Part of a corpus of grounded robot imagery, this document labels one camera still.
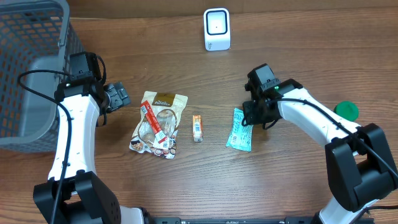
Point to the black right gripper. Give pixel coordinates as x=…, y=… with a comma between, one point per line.
x=252, y=112

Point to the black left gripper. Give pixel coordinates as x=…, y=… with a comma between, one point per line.
x=117, y=96

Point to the teal snack packet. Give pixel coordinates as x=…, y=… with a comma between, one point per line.
x=240, y=137

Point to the orange juice carton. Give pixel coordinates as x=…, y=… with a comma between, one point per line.
x=197, y=128

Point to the green lid jar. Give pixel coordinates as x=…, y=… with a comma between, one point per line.
x=347, y=110

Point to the red white snack packet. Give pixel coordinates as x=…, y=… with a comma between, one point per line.
x=158, y=128

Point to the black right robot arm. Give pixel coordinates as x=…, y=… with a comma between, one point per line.
x=359, y=163

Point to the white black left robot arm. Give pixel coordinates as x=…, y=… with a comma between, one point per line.
x=73, y=192

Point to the grey plastic mesh basket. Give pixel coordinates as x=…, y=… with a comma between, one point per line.
x=37, y=40

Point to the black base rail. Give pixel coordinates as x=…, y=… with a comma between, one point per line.
x=286, y=220

